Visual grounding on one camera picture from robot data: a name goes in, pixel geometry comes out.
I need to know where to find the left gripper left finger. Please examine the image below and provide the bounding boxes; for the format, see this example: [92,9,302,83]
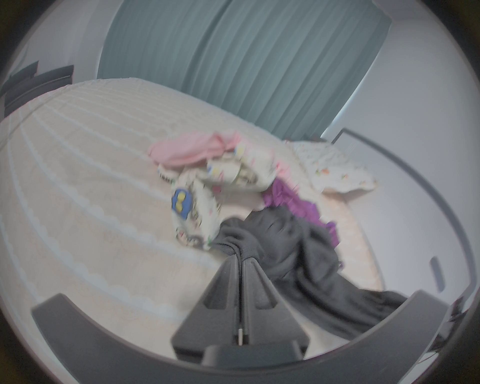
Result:
[170,255,241,362]

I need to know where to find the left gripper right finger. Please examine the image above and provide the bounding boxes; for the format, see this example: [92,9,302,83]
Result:
[241,256,311,359]

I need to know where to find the black T-shirt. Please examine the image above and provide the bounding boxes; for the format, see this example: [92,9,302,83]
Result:
[212,206,409,340]

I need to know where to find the bed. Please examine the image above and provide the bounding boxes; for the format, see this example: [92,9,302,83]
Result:
[0,77,479,357]

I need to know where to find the white printed garment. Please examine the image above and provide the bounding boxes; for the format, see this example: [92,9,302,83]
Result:
[159,140,280,250]

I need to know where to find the purple garment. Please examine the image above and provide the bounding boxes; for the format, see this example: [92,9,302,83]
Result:
[262,179,344,269]

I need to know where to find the white printed pillow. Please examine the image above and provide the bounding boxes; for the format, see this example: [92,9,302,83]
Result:
[287,139,377,194]

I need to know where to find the pink garment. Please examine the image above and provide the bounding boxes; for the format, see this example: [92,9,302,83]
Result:
[147,129,248,169]

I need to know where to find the blue-green curtain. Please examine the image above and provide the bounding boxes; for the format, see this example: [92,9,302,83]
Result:
[97,0,392,141]

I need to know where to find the black chest of drawers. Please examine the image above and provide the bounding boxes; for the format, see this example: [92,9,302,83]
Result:
[2,61,74,113]

